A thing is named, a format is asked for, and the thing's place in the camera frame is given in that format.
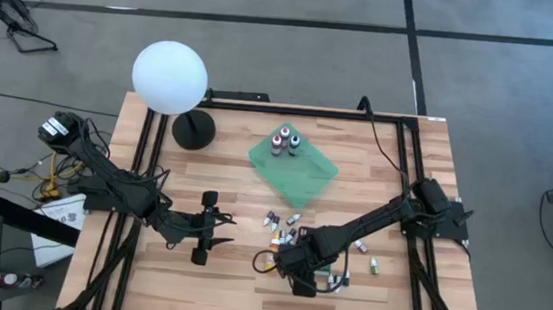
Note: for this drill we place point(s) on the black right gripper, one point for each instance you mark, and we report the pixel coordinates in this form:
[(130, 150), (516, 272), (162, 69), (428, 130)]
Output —
[(304, 263)]

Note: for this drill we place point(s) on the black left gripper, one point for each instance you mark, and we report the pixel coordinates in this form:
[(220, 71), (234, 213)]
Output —
[(205, 229)]

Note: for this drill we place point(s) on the large green food coloring bottle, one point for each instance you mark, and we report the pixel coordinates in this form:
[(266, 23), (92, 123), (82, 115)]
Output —
[(325, 268)]

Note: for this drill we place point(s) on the large yellow food coloring bottle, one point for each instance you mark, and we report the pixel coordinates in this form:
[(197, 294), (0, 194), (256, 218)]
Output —
[(273, 250)]

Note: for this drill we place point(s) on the small purple food coloring bottle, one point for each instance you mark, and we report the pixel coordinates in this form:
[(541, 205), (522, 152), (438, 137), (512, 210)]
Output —
[(268, 218)]

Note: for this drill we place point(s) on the small black food coloring bottle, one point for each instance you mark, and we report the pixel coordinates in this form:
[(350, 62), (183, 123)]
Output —
[(275, 223)]

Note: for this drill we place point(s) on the small green food coloring bottle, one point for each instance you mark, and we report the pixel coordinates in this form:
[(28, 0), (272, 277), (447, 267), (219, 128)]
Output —
[(374, 266)]

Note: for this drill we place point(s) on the large red food coloring bottle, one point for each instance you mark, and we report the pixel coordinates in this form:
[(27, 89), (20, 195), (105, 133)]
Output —
[(276, 145)]

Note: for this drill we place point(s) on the large black food coloring bottle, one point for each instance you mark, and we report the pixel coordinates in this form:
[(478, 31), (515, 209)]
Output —
[(294, 144)]

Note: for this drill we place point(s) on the large pink food coloring bottle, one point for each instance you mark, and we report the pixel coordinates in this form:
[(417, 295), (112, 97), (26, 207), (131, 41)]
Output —
[(284, 134)]

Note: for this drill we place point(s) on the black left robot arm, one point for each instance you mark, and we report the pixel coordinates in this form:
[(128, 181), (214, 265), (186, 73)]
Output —
[(118, 189)]

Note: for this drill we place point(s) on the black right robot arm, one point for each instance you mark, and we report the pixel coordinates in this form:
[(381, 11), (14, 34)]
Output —
[(376, 219)]

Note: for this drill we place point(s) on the green translucent plastic tray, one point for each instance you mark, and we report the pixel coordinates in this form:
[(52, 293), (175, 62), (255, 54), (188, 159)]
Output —
[(299, 182)]

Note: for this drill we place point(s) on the black bar device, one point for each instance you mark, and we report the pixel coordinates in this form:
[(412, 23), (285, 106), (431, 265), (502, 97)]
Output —
[(239, 95)]

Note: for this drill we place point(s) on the white cardboard box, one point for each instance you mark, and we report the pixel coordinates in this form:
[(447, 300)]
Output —
[(63, 211)]

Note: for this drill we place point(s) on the white globe lamp black base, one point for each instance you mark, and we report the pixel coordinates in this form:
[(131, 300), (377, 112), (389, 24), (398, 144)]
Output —
[(170, 78)]

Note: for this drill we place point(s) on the black floor beam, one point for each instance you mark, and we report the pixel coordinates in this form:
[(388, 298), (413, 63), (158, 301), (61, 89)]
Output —
[(25, 216)]

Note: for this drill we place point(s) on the red white floor object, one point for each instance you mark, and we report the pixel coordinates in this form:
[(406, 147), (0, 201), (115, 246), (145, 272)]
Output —
[(19, 280)]

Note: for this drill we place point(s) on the black power adapter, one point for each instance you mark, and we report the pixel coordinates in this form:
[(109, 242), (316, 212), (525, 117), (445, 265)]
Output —
[(3, 176)]

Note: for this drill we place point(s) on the black aluminium table frame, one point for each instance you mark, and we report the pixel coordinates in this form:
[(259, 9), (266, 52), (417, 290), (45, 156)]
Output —
[(310, 112)]

